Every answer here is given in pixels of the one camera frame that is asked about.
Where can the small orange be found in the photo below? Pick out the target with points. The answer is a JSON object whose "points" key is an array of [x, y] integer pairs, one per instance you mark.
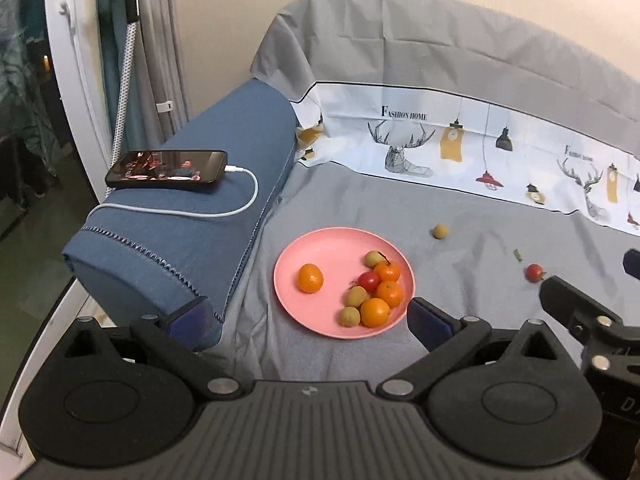
{"points": [[375, 312]]}

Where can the grey printed bed sheet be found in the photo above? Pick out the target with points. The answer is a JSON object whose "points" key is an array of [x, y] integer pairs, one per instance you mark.
{"points": [[450, 60]]}

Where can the large orange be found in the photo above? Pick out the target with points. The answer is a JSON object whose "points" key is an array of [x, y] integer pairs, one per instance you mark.
{"points": [[310, 278]]}

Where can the small green fruit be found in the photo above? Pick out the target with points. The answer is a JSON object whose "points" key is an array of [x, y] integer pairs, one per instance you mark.
{"points": [[349, 316], [372, 259], [440, 231], [356, 296]]}

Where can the teal curtain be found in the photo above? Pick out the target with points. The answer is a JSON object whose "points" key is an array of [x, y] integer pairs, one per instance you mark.
{"points": [[107, 60]]}

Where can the blue sofa armrest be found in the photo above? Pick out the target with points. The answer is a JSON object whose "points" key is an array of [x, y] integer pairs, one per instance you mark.
{"points": [[200, 245]]}

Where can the white curtain clip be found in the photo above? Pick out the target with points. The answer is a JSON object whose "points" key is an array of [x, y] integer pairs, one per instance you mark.
{"points": [[165, 106]]}

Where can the pink round plate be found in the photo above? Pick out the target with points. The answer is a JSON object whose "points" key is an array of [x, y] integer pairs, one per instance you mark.
{"points": [[320, 255]]}

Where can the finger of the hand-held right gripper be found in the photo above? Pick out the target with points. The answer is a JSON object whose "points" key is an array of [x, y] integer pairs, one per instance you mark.
{"points": [[632, 262], [565, 300]]}

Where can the grey curtain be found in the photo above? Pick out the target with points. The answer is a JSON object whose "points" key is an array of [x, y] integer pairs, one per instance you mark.
{"points": [[155, 60]]}

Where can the tangerine with stem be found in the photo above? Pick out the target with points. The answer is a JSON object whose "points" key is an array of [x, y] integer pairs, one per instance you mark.
{"points": [[388, 271]]}

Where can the red cherry tomato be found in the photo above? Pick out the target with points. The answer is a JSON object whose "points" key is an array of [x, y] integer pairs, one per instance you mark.
{"points": [[370, 280], [534, 272]]}

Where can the black smartphone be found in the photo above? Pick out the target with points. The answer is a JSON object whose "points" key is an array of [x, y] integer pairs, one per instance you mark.
{"points": [[167, 167]]}

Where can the white wall hook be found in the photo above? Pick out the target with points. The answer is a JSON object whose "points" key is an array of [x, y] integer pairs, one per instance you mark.
{"points": [[66, 9]]}

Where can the white door frame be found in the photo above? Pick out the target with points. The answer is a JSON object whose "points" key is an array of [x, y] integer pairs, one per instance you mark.
{"points": [[65, 110]]}

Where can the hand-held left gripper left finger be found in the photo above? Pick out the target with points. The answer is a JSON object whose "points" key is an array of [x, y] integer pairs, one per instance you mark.
{"points": [[192, 322]]}

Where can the leaf-patterned curtain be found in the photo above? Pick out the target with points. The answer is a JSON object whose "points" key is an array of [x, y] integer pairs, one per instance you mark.
{"points": [[20, 60]]}

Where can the small green leaf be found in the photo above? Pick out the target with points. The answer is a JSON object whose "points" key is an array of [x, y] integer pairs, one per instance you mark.
{"points": [[518, 254]]}

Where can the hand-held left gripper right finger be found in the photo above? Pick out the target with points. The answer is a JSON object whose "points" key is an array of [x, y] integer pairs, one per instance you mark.
{"points": [[430, 322]]}

